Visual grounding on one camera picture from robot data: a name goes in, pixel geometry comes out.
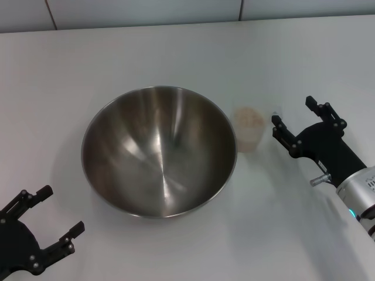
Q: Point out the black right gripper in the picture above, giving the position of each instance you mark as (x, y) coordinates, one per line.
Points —
(328, 149)

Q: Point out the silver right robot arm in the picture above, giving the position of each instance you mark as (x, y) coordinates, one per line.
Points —
(357, 193)

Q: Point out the translucent plastic cup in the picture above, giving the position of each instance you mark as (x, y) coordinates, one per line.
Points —
(250, 137)

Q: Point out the stainless steel mixing bowl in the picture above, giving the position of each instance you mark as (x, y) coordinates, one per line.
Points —
(158, 152)

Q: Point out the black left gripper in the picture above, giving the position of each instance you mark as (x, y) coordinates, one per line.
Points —
(17, 246)

